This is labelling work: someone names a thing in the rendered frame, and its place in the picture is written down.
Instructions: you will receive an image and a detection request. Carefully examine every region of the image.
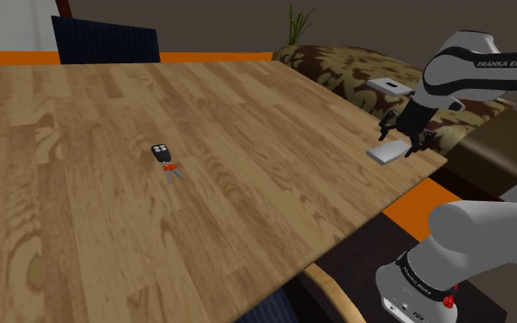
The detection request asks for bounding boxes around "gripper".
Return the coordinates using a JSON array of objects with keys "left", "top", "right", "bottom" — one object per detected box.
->
[{"left": 377, "top": 99, "right": 439, "bottom": 158}]

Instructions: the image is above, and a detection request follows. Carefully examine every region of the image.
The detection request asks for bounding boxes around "grey flat phone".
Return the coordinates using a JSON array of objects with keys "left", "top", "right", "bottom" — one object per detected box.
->
[{"left": 365, "top": 139, "right": 413, "bottom": 167}]

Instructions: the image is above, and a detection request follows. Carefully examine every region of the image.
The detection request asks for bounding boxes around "brown patterned sofa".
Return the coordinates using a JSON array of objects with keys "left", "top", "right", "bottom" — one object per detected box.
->
[{"left": 271, "top": 43, "right": 517, "bottom": 204}]

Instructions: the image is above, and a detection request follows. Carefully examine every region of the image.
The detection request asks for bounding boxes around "green potted plant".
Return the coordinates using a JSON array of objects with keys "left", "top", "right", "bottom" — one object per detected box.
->
[{"left": 286, "top": 3, "right": 316, "bottom": 47}]

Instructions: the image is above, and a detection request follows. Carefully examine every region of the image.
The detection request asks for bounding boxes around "wooden chair with blue seat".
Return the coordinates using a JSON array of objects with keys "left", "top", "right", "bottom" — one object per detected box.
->
[{"left": 234, "top": 262, "right": 367, "bottom": 323}]

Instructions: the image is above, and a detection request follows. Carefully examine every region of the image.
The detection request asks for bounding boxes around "black key fob with keys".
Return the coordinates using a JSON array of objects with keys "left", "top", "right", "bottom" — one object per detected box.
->
[{"left": 150, "top": 142, "right": 184, "bottom": 185}]

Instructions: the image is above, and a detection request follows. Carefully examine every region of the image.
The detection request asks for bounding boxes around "dark blue chair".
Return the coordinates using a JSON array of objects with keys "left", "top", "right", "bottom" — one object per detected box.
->
[{"left": 51, "top": 15, "right": 162, "bottom": 65}]

